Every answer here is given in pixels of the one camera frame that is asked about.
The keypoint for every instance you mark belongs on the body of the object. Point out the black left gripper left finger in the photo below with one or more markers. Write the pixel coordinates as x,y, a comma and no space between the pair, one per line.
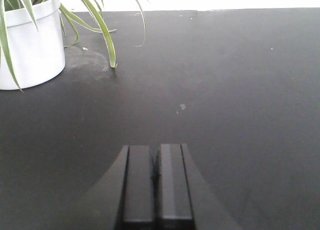
137,202

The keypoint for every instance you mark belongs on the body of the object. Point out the green spider plant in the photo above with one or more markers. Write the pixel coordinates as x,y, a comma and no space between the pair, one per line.
93,7

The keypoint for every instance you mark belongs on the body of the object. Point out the white plant pot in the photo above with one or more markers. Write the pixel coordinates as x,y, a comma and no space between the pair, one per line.
36,49

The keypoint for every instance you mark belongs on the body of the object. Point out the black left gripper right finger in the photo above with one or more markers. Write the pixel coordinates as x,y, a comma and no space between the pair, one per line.
174,209

